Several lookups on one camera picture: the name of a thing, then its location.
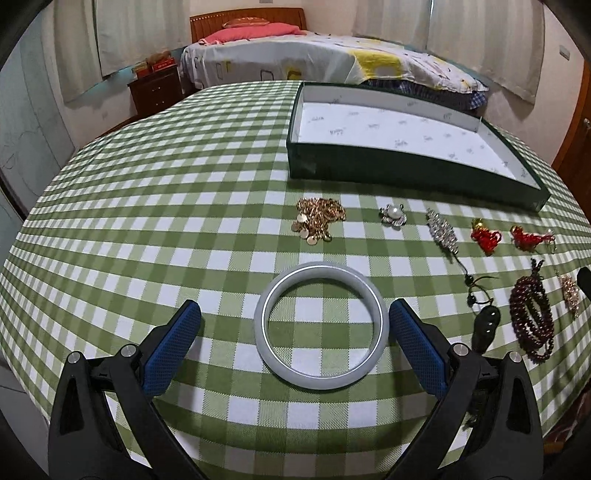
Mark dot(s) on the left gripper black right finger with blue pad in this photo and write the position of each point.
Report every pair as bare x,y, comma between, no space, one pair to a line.
485,423

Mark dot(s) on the right white curtain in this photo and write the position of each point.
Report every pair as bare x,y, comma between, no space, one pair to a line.
503,41

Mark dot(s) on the rose gold rhinestone clip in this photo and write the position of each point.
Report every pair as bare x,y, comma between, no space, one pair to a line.
570,293

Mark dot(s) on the white curtain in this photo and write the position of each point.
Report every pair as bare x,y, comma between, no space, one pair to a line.
94,39
503,41

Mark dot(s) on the grey sliding wardrobe door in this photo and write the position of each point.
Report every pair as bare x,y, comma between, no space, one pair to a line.
35,143

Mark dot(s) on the pearl silver brooch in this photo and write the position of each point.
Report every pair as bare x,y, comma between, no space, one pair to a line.
393,215

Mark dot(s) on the crystal rhinestone hair clip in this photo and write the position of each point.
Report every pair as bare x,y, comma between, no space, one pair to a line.
442,232

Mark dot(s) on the pale grey jade bangle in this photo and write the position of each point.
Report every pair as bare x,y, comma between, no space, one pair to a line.
321,326

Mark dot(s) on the dark green shallow box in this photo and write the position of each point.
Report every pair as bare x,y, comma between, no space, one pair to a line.
344,133

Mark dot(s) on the pink pillow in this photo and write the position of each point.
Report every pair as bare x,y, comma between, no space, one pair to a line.
250,33

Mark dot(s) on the green white checkered tablecloth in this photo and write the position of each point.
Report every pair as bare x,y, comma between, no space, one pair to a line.
195,203

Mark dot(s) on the dark wooden nightstand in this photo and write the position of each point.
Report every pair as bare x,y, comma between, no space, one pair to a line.
156,92

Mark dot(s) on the wooden headboard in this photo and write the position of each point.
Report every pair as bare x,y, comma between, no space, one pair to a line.
205,24

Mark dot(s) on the orange patterned cushion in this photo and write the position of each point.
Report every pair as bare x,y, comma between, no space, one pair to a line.
245,22

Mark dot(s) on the bed with patterned sheet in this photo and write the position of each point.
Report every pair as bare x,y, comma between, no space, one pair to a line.
336,60

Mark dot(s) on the brown wooden door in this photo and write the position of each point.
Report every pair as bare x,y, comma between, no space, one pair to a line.
572,162

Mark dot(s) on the red knot charm with pearls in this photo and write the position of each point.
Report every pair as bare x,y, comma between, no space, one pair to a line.
528,242

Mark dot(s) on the red boxes on nightstand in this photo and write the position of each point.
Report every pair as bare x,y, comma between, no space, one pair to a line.
153,63

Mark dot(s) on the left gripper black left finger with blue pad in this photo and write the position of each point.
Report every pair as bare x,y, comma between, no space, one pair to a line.
84,442

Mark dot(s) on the left white curtain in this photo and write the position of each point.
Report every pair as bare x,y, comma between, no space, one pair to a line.
94,39

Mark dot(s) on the white wall switch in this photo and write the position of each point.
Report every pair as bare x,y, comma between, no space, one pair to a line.
564,52

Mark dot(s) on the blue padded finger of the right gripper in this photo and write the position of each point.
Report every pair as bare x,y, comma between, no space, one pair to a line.
584,281

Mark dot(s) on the red knot charm gold bell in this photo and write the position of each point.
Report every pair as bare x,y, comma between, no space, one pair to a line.
487,239

